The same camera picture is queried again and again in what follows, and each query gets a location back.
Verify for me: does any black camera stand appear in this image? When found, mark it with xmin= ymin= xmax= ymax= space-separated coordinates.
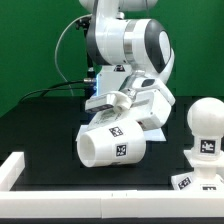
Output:
xmin=75 ymin=15 xmax=96 ymax=99

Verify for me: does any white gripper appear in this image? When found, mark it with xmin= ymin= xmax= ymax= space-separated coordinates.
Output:
xmin=87 ymin=70 xmax=176 ymax=132

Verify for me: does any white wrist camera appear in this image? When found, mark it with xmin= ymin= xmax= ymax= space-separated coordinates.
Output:
xmin=85 ymin=91 xmax=132 ymax=113

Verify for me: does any white lamp base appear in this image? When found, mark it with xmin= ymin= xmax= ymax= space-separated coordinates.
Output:
xmin=171 ymin=150 xmax=224 ymax=192

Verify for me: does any black cable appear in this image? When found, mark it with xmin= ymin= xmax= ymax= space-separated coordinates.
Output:
xmin=18 ymin=79 xmax=88 ymax=104

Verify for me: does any white lamp shade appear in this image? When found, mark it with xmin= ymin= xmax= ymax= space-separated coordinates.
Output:
xmin=77 ymin=119 xmax=146 ymax=167

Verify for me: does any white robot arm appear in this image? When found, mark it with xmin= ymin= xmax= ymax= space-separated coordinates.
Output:
xmin=79 ymin=0 xmax=175 ymax=130

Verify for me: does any grey camera cable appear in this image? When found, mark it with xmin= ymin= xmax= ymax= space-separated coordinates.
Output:
xmin=54 ymin=13 xmax=94 ymax=98

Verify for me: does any white marker sheet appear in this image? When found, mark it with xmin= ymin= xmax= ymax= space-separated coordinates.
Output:
xmin=76 ymin=125 xmax=166 ymax=142

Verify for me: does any white lamp bulb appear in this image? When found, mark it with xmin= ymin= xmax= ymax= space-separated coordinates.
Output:
xmin=187 ymin=97 xmax=224 ymax=161

